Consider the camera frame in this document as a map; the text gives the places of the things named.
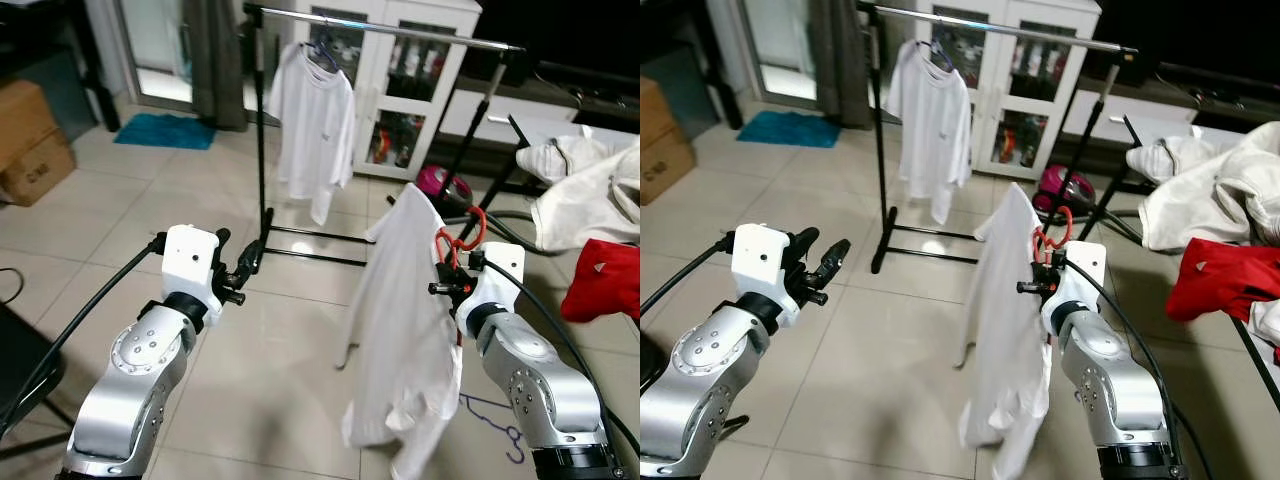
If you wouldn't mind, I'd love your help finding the red plastic clothes hanger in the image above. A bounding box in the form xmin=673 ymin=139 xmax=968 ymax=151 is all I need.
xmin=433 ymin=205 xmax=489 ymax=269
xmin=1030 ymin=205 xmax=1074 ymax=266

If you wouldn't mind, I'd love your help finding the white T-shirt with blue logo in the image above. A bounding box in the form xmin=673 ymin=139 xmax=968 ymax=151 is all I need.
xmin=957 ymin=182 xmax=1053 ymax=480
xmin=340 ymin=183 xmax=466 ymax=480

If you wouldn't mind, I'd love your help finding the blue clothes hanger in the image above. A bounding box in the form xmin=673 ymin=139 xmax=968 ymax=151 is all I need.
xmin=303 ymin=28 xmax=343 ymax=73
xmin=920 ymin=35 xmax=959 ymax=71

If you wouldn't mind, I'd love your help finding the pink vacuum cleaner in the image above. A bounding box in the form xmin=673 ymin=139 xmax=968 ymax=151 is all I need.
xmin=414 ymin=165 xmax=473 ymax=213
xmin=1035 ymin=165 xmax=1096 ymax=216

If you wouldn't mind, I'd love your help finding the teal floor mat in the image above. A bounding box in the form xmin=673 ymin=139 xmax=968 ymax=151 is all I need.
xmin=112 ymin=112 xmax=218 ymax=153
xmin=737 ymin=110 xmax=843 ymax=151

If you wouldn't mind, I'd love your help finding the plain white T-shirt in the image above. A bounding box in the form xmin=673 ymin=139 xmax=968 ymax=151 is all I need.
xmin=884 ymin=40 xmax=974 ymax=226
xmin=266 ymin=42 xmax=358 ymax=227

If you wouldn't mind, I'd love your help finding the white crumpled garment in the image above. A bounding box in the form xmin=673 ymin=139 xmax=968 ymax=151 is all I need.
xmin=1127 ymin=120 xmax=1280 ymax=256
xmin=515 ymin=133 xmax=641 ymax=253

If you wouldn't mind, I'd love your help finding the white low drawer cabinet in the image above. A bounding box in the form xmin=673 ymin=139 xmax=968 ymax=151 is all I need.
xmin=1062 ymin=88 xmax=1280 ymax=146

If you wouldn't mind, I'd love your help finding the red garment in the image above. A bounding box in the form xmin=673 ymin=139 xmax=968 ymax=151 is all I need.
xmin=1165 ymin=237 xmax=1280 ymax=323
xmin=560 ymin=238 xmax=641 ymax=323

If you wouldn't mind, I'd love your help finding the white glass-door cabinet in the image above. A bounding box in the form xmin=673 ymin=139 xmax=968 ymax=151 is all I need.
xmin=290 ymin=0 xmax=483 ymax=183
xmin=915 ymin=0 xmax=1101 ymax=183

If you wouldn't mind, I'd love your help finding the printed small cardboard box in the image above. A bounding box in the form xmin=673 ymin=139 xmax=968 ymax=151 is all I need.
xmin=640 ymin=125 xmax=698 ymax=206
xmin=0 ymin=130 xmax=78 ymax=208

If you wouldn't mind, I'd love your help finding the grey curtain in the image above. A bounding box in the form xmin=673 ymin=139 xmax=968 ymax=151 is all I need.
xmin=183 ymin=0 xmax=251 ymax=133
xmin=808 ymin=0 xmax=873 ymax=131

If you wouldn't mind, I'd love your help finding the white framed glass door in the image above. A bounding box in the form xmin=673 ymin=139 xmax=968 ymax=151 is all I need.
xmin=110 ymin=0 xmax=196 ymax=106
xmin=735 ymin=0 xmax=826 ymax=106

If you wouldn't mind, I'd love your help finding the black chair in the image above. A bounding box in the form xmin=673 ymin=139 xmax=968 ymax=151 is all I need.
xmin=0 ymin=300 xmax=71 ymax=461

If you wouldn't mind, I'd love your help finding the black and steel clothes rack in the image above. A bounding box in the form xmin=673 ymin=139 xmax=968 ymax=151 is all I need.
xmin=243 ymin=3 xmax=528 ymax=269
xmin=858 ymin=2 xmax=1141 ymax=276

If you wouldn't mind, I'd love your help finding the black desk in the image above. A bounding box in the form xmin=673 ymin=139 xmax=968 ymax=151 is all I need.
xmin=640 ymin=0 xmax=741 ymax=131
xmin=0 ymin=0 xmax=121 ymax=133

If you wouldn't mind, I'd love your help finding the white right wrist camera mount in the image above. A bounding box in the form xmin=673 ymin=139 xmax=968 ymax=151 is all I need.
xmin=1045 ymin=240 xmax=1109 ymax=313
xmin=468 ymin=243 xmax=527 ymax=313

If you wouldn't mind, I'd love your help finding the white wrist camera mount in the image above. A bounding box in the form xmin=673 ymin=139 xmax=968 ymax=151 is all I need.
xmin=468 ymin=243 xmax=527 ymax=313
xmin=1045 ymin=240 xmax=1109 ymax=313
xmin=730 ymin=224 xmax=796 ymax=306
xmin=160 ymin=224 xmax=221 ymax=306

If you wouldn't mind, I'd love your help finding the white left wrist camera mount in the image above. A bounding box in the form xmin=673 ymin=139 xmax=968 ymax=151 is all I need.
xmin=160 ymin=224 xmax=221 ymax=306
xmin=730 ymin=224 xmax=796 ymax=306

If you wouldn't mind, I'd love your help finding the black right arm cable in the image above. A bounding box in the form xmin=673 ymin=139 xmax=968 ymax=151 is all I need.
xmin=1062 ymin=252 xmax=1206 ymax=480
xmin=480 ymin=252 xmax=641 ymax=461

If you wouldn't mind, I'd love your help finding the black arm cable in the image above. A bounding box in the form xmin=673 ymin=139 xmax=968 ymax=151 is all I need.
xmin=640 ymin=238 xmax=736 ymax=316
xmin=0 ymin=238 xmax=166 ymax=433
xmin=1062 ymin=252 xmax=1206 ymax=480
xmin=480 ymin=252 xmax=641 ymax=461

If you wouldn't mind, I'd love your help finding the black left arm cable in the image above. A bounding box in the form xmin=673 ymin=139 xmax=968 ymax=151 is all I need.
xmin=0 ymin=238 xmax=166 ymax=433
xmin=640 ymin=238 xmax=736 ymax=316

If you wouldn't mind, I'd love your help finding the purple wire clothes hanger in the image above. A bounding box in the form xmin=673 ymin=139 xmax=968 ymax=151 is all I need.
xmin=458 ymin=392 xmax=528 ymax=467

